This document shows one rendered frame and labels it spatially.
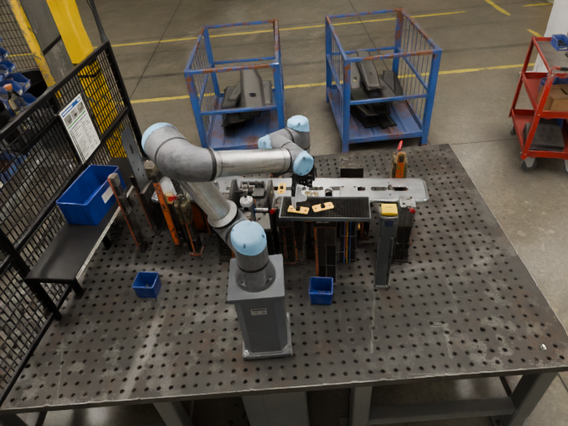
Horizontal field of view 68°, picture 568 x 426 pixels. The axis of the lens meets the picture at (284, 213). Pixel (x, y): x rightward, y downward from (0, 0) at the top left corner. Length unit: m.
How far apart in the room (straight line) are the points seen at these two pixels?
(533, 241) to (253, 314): 2.42
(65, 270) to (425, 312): 1.56
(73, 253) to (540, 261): 2.89
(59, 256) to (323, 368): 1.23
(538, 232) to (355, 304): 1.97
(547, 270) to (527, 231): 0.38
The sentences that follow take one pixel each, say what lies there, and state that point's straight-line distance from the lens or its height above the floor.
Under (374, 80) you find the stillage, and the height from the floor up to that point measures 0.59.
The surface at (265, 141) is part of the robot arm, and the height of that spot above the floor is 1.56.
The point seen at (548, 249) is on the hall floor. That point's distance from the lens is 3.54.
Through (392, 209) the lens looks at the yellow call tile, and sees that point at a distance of 1.77.
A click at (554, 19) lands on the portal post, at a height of 0.67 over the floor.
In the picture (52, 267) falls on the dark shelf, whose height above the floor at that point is 1.03.
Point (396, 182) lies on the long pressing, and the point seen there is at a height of 1.00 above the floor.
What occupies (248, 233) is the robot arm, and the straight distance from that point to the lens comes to 1.44.
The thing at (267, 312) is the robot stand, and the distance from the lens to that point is 1.63.
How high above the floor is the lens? 2.31
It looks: 41 degrees down
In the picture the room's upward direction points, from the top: 6 degrees counter-clockwise
